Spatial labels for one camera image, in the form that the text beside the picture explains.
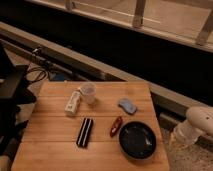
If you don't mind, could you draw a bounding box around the black chair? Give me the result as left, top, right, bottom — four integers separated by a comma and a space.
0, 43, 36, 155

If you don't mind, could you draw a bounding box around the black cable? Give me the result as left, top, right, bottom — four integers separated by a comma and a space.
25, 46, 56, 83

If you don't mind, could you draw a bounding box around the clear plastic cup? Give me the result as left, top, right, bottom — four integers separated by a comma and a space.
80, 82, 96, 104

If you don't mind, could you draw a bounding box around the white remote controller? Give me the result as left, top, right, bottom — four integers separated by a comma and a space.
65, 91, 81, 116

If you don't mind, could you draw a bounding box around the blue sponge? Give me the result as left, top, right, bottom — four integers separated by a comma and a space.
118, 98, 137, 115

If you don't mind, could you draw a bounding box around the black white striped box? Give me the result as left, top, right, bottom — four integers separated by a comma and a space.
76, 118, 93, 148

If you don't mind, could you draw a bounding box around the dark ceramic bowl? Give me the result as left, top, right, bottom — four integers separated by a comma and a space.
119, 121, 157, 160

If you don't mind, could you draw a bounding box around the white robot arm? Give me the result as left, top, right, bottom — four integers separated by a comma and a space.
169, 106, 213, 149

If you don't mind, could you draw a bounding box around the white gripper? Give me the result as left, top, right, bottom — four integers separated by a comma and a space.
169, 120, 203, 148

